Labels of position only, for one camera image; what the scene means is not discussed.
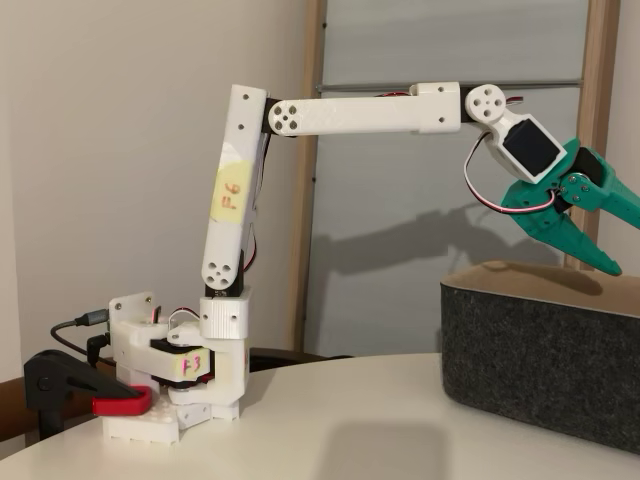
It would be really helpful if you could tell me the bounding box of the dark grey felt basket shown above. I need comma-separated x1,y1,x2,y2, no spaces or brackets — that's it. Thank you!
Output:
439,259,640,457

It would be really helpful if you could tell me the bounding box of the wooden framed frosted panel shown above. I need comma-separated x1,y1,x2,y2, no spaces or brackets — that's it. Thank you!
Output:
284,0,621,354

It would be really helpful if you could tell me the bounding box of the yellow label marked F6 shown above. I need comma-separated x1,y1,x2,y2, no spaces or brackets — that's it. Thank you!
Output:
209,158,253,224

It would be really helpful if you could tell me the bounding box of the yellow label marked F3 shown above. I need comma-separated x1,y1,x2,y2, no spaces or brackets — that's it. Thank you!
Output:
174,353,207,381

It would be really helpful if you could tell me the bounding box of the black clamp with red pad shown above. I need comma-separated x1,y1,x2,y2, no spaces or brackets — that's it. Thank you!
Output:
23,349,152,444

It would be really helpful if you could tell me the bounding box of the gripper servo wire loop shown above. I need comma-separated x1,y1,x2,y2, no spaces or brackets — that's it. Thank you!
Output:
463,132,561,216

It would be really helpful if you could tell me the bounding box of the black cable with grey plug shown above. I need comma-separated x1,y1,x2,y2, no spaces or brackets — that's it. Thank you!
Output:
48,309,112,366

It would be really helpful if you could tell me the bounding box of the black power cable plug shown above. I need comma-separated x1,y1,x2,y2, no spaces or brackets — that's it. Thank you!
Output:
85,335,105,367

